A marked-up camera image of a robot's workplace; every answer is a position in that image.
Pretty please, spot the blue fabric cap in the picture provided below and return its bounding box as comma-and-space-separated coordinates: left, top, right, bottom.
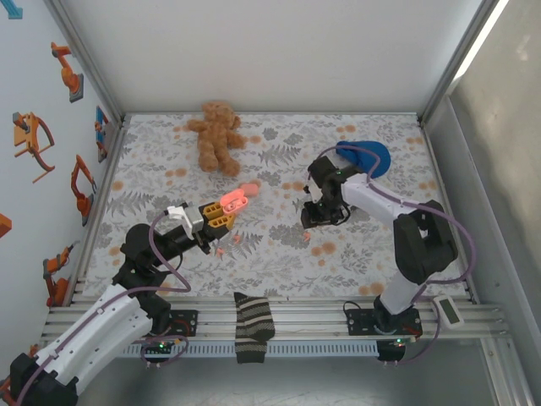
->
336, 140, 391, 178

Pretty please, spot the floral patterned table mat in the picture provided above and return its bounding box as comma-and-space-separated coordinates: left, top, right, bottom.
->
82, 112, 471, 299

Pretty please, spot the brown teddy bear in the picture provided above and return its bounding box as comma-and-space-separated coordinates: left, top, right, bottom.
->
187, 100, 247, 177

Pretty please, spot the black beige striped sock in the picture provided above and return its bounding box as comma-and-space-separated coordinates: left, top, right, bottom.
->
233, 291, 276, 365

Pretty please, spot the white rectangular tag device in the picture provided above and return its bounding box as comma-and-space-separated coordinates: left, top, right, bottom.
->
431, 294, 465, 327

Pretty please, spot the orange gripper claw sticker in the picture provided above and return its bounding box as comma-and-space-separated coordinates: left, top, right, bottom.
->
11, 112, 56, 184

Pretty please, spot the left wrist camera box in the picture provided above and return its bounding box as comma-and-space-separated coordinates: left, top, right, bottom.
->
166, 204, 205, 241

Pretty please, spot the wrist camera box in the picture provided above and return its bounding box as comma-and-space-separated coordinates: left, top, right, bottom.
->
166, 204, 205, 241
303, 181, 323, 205

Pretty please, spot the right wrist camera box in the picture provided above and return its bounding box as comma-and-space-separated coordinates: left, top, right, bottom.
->
303, 181, 323, 205

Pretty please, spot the aluminium rail base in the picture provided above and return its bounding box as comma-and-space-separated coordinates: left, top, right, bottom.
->
40, 295, 508, 342

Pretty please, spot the blue orange wall sticker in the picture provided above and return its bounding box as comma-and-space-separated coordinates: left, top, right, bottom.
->
95, 105, 110, 164

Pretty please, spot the white perforated cable duct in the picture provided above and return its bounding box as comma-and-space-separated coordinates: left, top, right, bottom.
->
122, 341, 380, 357

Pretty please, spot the aluminium frame post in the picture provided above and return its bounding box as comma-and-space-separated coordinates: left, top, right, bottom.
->
45, 0, 126, 126
417, 0, 509, 127

